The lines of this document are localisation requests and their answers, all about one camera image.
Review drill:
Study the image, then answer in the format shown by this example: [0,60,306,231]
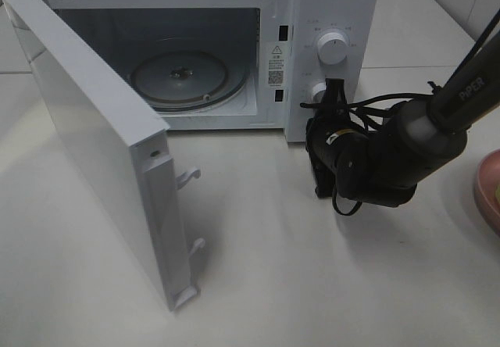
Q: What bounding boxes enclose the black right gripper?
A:
[305,78,370,199]

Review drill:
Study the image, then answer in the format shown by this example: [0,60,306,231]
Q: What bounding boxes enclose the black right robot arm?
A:
[301,15,499,215]

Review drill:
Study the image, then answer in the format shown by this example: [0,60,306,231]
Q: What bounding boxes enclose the white lower timer knob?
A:
[310,82,327,103]

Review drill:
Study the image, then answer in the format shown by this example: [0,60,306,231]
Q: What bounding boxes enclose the white upper power knob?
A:
[316,30,348,66]

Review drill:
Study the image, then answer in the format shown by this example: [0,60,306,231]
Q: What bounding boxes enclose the white warning label sticker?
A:
[265,41,290,88]

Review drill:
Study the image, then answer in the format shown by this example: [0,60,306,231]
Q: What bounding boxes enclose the white microwave oven body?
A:
[44,0,376,142]

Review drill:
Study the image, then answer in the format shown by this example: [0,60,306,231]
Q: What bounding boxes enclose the glass microwave turntable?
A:
[130,49,249,113]

